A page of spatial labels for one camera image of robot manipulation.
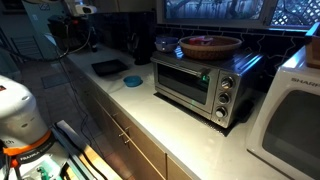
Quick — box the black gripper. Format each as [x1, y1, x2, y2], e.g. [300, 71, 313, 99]
[63, 14, 91, 51]

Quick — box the wooden kitchen cabinet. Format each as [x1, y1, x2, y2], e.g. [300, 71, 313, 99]
[65, 55, 195, 180]

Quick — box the dark floor mat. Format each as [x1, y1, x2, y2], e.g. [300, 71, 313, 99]
[40, 72, 70, 90]

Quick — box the metal robot stand frame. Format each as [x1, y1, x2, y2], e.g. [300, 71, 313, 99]
[51, 119, 125, 180]

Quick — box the wooden box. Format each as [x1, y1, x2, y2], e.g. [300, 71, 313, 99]
[304, 21, 320, 70]

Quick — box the woven wicker basket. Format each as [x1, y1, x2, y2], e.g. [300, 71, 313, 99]
[178, 35, 243, 61]

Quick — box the small blue bowl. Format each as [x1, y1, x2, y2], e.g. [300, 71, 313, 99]
[122, 75, 144, 88]

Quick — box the window with lattice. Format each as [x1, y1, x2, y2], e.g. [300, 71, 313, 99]
[155, 0, 320, 30]

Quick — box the black floor cable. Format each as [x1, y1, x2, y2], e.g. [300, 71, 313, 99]
[53, 49, 109, 180]

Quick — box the white Sharp microwave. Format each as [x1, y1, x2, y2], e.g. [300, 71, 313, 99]
[245, 45, 320, 180]

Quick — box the large blue bowl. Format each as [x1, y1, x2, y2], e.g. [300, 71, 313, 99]
[154, 35, 180, 54]

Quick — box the silver oven knob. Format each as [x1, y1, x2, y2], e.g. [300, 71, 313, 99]
[220, 76, 235, 90]
[214, 106, 228, 120]
[217, 92, 232, 105]

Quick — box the silver toaster oven body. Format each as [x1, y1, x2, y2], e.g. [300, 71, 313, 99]
[150, 45, 265, 129]

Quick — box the black square tray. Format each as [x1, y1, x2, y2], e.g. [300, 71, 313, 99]
[90, 58, 130, 77]

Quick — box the red item in basket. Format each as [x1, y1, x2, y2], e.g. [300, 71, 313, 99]
[188, 36, 214, 46]

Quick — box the white slatted rack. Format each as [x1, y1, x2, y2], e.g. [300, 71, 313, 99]
[10, 35, 44, 62]

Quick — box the glass oven door with handle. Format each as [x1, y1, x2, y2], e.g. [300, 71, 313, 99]
[150, 57, 220, 114]

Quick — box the black coffee maker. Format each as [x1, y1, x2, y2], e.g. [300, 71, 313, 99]
[132, 12, 156, 66]

